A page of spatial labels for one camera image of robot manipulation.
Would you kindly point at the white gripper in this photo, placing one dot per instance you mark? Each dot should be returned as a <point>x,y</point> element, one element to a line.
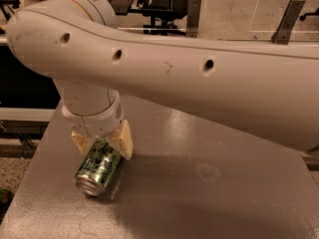
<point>95,121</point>

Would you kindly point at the green soda can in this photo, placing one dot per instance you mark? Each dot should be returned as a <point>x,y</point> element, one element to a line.
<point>98,168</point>

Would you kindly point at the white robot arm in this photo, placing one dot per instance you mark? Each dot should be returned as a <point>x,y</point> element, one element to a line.
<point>268,90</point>

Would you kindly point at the dark square stool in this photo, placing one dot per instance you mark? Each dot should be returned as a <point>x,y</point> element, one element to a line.
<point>121,7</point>

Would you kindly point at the metal railing bar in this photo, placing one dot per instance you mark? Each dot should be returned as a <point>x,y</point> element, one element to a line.
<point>3,40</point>

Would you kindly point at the black office chair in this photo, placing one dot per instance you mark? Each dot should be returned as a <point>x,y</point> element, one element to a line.
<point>167,16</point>

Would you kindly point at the middle metal bracket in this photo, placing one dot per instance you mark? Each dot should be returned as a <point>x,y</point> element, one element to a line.
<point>193,13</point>

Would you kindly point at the metal bracket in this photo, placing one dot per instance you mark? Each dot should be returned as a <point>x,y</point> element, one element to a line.
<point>284,30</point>
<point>193,13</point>

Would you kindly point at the right metal bracket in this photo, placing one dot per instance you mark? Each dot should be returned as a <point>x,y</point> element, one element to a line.
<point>284,30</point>

